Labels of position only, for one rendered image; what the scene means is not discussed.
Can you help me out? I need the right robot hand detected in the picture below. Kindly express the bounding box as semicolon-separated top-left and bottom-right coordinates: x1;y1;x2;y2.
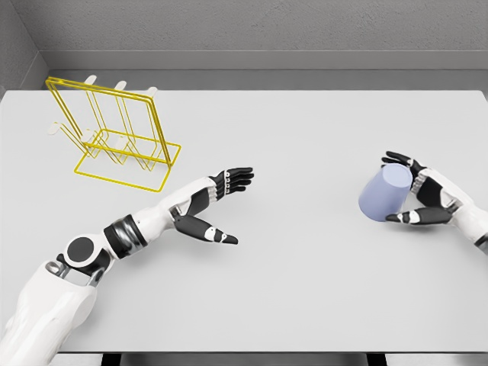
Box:
381;150;470;226

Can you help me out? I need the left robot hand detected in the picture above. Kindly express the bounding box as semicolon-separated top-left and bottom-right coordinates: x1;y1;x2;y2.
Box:
156;166;255;246

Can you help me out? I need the lavender cup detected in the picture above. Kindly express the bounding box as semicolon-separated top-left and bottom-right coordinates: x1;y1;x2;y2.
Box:
358;163;414;222

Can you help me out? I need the yellow wire cup holder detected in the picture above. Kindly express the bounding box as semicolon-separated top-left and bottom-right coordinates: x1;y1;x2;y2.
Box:
45;75;182;194

